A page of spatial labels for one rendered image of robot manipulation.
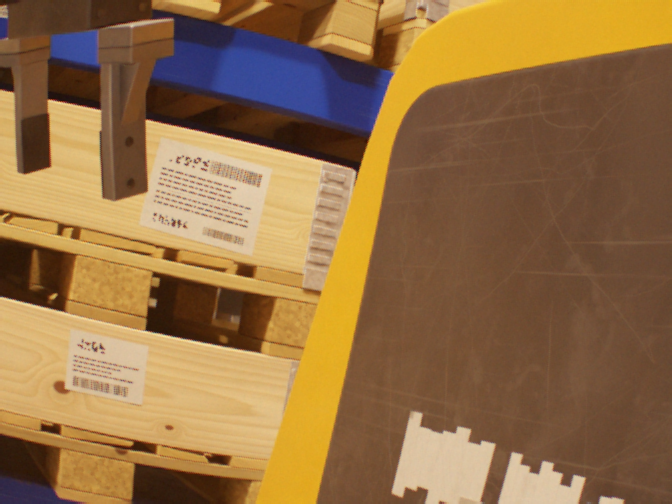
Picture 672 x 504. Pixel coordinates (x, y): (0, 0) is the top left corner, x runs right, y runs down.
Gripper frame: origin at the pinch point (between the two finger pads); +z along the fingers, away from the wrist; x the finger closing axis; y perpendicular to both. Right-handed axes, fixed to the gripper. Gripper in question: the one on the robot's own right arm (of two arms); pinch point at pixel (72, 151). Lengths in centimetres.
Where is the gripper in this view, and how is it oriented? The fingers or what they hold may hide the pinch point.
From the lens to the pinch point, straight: 58.4
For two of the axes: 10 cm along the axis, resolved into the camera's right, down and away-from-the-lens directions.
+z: 0.3, 9.6, 2.9
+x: 7.1, 1.8, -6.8
